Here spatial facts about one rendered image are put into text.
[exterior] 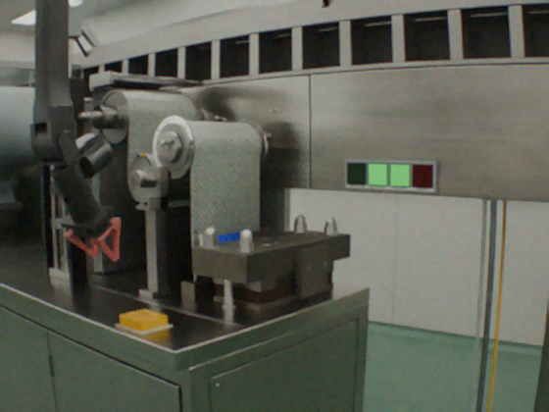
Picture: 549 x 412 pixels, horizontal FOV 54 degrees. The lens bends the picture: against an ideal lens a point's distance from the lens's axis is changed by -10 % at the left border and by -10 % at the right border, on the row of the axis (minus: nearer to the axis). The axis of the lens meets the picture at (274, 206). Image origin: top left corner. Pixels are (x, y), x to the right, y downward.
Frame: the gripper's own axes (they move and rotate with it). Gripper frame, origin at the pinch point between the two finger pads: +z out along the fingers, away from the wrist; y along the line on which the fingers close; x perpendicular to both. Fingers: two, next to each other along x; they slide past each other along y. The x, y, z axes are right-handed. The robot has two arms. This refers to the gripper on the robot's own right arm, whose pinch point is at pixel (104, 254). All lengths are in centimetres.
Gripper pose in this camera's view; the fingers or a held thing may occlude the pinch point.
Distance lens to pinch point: 114.8
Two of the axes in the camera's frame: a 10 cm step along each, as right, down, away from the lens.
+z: 2.6, 8.3, 5.0
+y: -8.5, -0.5, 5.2
